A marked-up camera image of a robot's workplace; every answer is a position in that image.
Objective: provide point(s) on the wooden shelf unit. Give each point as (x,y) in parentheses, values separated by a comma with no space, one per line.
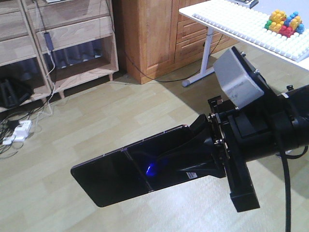
(48,46)

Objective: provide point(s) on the black foldable phone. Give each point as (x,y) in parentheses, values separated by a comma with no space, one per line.
(129,172)

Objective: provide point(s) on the white desk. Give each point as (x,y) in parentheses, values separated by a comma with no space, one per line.
(267,7)

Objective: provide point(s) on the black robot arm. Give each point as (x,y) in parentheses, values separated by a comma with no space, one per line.
(293,125)

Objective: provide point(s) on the white power strip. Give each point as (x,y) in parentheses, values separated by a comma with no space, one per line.
(20,133)

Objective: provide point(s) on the wooden cabinet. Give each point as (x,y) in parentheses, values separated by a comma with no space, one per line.
(153,39)

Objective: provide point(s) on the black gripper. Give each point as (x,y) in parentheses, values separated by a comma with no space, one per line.
(239,135)

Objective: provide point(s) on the colourful toy blocks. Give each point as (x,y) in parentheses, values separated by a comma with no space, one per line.
(285,25)

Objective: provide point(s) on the white building block baseplate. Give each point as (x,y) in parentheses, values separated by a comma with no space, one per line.
(249,25)

